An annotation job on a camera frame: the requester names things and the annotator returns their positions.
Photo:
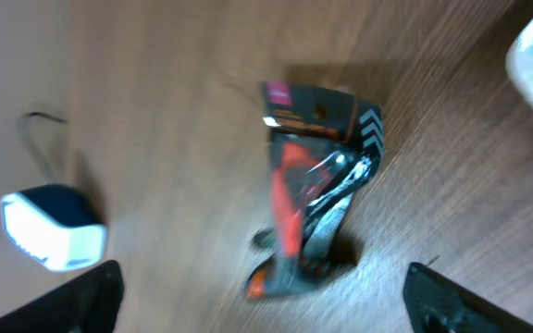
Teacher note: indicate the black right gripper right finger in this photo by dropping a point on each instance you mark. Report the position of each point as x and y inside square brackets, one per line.
[436, 304]

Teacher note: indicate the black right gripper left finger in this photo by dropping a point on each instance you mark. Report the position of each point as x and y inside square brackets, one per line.
[89, 303]

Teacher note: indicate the black red snack packet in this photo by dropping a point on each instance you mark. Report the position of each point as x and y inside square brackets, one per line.
[324, 146]

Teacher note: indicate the white barcode scanner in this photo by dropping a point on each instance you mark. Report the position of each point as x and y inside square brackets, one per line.
[55, 225]

